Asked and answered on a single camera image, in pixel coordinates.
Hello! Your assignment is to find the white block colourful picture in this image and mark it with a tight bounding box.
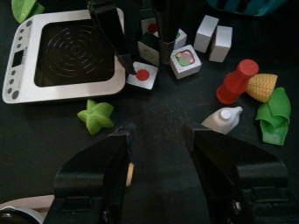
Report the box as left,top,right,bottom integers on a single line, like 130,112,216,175
168,44,202,81

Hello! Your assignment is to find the white block red dot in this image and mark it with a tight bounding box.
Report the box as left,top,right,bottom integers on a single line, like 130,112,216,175
138,17,161,38
125,60,160,91

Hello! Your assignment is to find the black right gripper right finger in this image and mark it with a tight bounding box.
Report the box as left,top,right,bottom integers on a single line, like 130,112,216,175
181,122,299,224

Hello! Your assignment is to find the pink cutting board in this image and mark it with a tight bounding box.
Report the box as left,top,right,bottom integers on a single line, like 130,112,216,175
0,194,56,214

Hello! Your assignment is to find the plain white block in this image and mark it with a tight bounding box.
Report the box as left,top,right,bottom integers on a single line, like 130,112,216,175
208,24,233,64
192,14,220,54

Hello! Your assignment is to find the red toy bottle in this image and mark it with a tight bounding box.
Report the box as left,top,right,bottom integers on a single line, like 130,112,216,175
215,59,260,105

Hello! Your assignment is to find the small green toy leaf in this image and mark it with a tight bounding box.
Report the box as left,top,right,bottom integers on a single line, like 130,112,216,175
10,0,45,25

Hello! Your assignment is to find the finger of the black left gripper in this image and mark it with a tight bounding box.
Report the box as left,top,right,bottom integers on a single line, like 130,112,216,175
153,0,184,65
86,0,137,75

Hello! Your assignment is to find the small orange tan piece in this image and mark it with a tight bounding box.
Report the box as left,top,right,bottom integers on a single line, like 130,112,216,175
125,162,136,187

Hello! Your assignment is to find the white block kiwi picture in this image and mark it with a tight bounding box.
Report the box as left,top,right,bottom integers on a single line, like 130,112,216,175
136,31,161,67

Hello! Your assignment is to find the yellow toy corn cob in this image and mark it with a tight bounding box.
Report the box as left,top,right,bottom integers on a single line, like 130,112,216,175
245,73,279,103

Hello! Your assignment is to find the white picture block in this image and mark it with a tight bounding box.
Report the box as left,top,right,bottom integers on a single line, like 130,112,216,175
172,28,188,51

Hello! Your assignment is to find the black toy frying pan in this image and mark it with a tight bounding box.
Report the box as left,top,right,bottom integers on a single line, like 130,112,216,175
0,205,45,224

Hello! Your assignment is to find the white toy bottle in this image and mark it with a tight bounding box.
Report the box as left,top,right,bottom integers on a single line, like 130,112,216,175
200,105,244,136

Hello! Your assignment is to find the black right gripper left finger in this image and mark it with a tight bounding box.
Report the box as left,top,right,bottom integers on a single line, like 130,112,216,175
42,122,136,224

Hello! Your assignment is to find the green toy corn husk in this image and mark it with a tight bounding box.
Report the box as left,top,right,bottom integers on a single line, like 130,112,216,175
255,87,292,147

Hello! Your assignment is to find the white toy tablet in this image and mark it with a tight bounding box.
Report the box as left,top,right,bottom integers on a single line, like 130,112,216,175
1,8,126,105

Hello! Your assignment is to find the green toy starfruit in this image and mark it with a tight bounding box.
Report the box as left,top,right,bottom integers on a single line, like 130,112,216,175
76,99,116,137

